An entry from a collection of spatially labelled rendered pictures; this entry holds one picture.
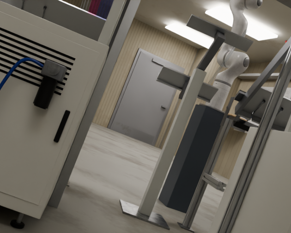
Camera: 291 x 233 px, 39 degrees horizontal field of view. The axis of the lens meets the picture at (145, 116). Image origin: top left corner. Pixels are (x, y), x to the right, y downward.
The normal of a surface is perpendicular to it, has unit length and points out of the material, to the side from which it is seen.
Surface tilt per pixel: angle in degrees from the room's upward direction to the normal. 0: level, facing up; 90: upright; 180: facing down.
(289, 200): 90
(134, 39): 90
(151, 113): 90
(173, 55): 90
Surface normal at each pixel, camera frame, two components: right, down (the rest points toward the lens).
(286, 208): -0.92, -0.37
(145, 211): 0.13, 0.03
